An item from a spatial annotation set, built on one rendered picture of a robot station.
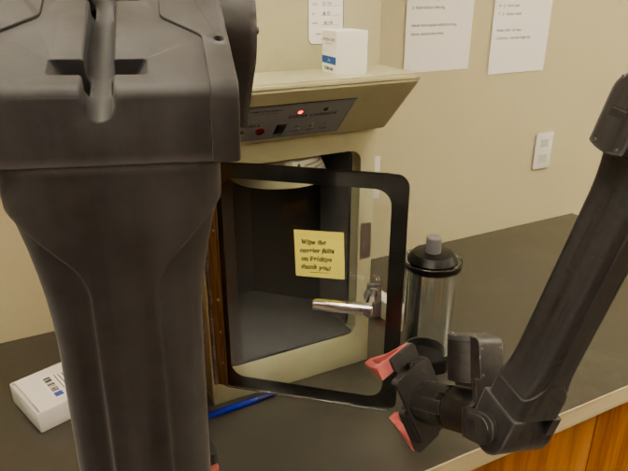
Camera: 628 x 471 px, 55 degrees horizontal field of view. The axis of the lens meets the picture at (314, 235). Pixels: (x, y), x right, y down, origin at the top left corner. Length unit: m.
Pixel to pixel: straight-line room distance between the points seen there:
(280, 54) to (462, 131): 0.90
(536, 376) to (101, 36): 0.57
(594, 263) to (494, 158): 1.26
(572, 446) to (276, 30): 0.94
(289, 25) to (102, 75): 0.76
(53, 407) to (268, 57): 0.67
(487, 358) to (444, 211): 1.07
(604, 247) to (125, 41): 0.50
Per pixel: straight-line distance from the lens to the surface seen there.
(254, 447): 1.04
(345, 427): 1.07
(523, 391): 0.69
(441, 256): 1.11
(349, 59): 0.91
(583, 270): 0.63
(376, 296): 0.91
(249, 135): 0.90
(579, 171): 2.16
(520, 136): 1.92
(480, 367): 0.76
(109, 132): 0.17
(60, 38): 0.20
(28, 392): 1.19
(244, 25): 0.25
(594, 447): 1.40
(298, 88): 0.84
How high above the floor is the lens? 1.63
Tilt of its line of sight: 23 degrees down
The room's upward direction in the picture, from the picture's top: straight up
